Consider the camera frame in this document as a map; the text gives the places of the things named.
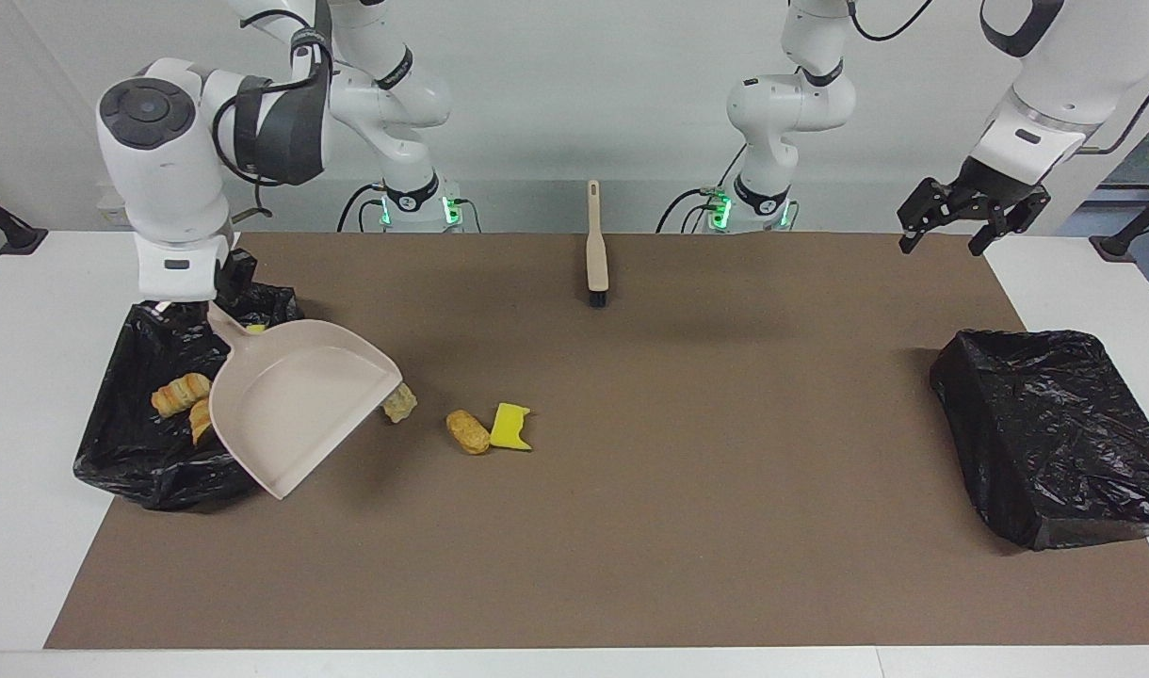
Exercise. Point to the black stand foot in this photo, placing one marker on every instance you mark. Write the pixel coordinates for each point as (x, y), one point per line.
(1116, 247)
(19, 240)

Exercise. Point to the striped croissant piece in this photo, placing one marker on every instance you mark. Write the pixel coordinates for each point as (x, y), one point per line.
(201, 421)

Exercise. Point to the white power strip box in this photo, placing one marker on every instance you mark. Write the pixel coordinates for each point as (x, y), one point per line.
(111, 215)

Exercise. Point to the pale bread chunk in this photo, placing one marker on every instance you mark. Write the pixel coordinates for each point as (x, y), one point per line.
(403, 405)

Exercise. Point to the beige hand brush black bristles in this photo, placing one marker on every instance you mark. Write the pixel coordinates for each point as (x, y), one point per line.
(597, 259)

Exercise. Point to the black bag lined bin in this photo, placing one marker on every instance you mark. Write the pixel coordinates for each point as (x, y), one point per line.
(1055, 443)
(122, 443)

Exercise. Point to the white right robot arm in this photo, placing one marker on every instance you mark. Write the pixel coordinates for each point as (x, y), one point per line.
(169, 179)

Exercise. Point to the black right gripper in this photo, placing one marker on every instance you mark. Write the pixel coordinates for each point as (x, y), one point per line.
(238, 273)

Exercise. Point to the orange croissant piece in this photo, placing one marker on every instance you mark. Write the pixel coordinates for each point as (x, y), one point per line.
(179, 394)

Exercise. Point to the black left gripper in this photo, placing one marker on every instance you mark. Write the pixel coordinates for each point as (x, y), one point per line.
(994, 184)

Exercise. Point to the brown table mat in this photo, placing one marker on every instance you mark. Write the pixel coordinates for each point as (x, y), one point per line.
(631, 565)

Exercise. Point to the brown bread roll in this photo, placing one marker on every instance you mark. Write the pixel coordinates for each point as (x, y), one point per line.
(468, 432)

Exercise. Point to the beige plastic dustpan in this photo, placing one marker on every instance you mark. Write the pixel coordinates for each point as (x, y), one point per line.
(292, 395)

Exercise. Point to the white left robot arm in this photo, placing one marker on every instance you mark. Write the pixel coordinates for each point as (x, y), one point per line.
(791, 104)

